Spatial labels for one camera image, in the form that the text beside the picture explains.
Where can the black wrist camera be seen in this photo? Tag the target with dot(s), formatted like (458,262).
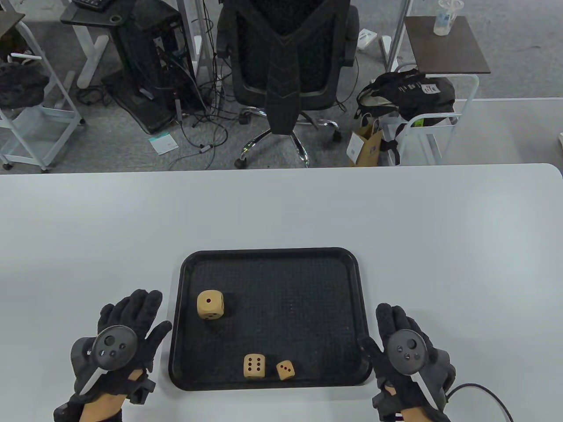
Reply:
(141,389)
(387,404)

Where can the black floor board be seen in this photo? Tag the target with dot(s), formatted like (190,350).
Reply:
(140,110)

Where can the black round tracker controller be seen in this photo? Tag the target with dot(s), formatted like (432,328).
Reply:
(115,347)
(407,351)

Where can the person's left forearm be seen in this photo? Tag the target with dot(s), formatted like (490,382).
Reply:
(101,409)

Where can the black backpack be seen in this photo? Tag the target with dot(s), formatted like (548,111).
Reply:
(404,92)

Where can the clear plastic bottle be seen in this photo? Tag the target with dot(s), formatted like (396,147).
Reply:
(445,20)

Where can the black mesh office chair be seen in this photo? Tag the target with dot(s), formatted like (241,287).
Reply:
(286,52)

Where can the large wooden dice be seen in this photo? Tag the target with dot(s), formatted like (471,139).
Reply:
(210,304)

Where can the white cart with brown top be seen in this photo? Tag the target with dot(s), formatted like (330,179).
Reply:
(444,48)
(26,132)

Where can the black desk with white legs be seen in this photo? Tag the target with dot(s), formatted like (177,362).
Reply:
(88,15)

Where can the brown paper bag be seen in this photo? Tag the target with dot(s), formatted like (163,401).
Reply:
(367,147)

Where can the black keyboard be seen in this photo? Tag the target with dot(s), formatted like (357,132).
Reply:
(92,3)

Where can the black fabric bag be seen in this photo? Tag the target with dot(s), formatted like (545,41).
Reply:
(22,85)

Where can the white desk leg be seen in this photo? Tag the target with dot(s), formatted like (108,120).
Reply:
(398,30)
(200,39)

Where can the person's right hand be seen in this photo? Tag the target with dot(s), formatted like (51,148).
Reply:
(396,321)

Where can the white flat box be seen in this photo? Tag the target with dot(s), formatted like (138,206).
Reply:
(367,38)

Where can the green packet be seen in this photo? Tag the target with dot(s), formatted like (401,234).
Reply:
(418,122)

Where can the medium wooden dice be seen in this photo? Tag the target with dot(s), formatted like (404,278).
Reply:
(254,365)

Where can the small wooden dice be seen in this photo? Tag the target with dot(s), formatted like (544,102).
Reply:
(285,370)

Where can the person's left hand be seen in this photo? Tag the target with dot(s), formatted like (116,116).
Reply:
(140,316)

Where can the black plastic tray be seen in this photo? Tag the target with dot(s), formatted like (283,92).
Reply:
(290,307)

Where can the teal and white booklet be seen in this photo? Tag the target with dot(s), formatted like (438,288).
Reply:
(162,143)

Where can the person's right forearm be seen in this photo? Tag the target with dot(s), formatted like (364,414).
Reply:
(418,415)

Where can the black computer tower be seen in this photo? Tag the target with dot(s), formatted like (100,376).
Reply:
(140,57)

